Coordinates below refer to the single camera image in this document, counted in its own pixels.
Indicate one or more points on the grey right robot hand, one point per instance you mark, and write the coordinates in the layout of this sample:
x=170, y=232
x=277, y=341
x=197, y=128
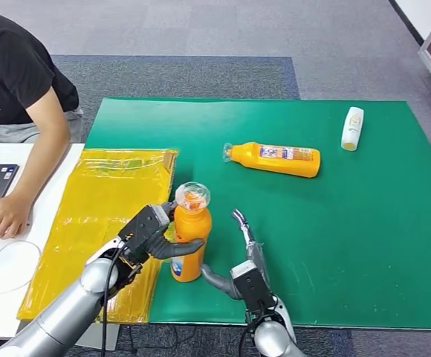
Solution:
x=219, y=285

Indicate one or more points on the person's left forearm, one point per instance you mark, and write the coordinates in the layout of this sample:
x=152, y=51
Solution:
x=41, y=167

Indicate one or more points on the person's left hand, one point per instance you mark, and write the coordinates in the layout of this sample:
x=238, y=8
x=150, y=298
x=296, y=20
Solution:
x=3, y=217

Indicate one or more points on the person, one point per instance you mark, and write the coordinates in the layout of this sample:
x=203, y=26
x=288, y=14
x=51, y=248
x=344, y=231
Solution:
x=7, y=69

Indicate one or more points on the yellow plastic sheet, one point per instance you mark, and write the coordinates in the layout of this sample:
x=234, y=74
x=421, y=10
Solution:
x=100, y=197

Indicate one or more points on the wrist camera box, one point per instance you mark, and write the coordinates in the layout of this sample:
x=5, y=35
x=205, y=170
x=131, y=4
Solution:
x=141, y=229
x=253, y=286

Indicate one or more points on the small white bottle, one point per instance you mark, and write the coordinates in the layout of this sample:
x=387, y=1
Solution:
x=352, y=128

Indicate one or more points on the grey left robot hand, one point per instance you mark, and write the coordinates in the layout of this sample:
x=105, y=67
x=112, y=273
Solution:
x=178, y=249

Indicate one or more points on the orange bottle with clear cap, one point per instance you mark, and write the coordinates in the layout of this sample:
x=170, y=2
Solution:
x=275, y=165
x=191, y=224

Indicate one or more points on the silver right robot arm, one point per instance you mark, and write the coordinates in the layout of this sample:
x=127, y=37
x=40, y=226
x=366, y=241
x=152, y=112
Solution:
x=275, y=340

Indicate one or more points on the white desk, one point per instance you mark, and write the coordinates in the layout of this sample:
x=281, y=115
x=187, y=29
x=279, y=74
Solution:
x=48, y=212

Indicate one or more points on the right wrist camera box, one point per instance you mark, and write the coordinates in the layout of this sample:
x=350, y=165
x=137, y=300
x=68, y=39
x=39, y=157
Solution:
x=253, y=286

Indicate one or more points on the green table mat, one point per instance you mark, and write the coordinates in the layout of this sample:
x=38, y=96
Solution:
x=349, y=236

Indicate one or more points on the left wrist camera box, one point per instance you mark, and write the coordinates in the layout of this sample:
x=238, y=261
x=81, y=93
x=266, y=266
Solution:
x=141, y=229

